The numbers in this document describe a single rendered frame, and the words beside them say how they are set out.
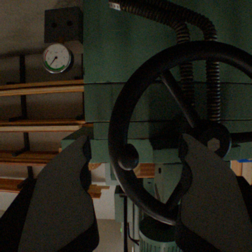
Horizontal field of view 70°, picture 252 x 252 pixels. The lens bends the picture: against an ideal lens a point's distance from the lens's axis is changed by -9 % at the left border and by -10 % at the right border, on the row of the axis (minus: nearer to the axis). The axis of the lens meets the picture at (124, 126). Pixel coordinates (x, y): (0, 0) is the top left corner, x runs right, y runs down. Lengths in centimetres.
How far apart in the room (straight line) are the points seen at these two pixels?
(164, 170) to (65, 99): 274
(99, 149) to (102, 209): 297
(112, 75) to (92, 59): 6
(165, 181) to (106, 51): 31
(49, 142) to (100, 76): 281
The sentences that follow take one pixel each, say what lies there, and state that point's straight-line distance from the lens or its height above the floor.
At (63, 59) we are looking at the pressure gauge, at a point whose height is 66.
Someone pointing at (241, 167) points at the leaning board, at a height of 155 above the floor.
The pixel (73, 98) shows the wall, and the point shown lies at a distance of 301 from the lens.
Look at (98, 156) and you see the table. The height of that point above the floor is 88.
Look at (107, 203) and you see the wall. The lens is 335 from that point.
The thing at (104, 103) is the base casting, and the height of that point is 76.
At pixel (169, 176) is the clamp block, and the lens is 39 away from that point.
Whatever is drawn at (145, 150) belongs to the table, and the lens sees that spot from 47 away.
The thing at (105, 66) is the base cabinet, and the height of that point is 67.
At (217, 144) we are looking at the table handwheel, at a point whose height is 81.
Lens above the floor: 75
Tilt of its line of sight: 8 degrees up
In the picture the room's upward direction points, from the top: 179 degrees clockwise
